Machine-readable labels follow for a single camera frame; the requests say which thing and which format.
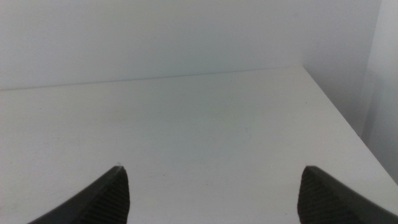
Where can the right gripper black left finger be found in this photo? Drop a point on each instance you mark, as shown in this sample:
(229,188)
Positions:
(105,199)

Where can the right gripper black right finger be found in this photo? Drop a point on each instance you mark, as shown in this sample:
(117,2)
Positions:
(323,202)

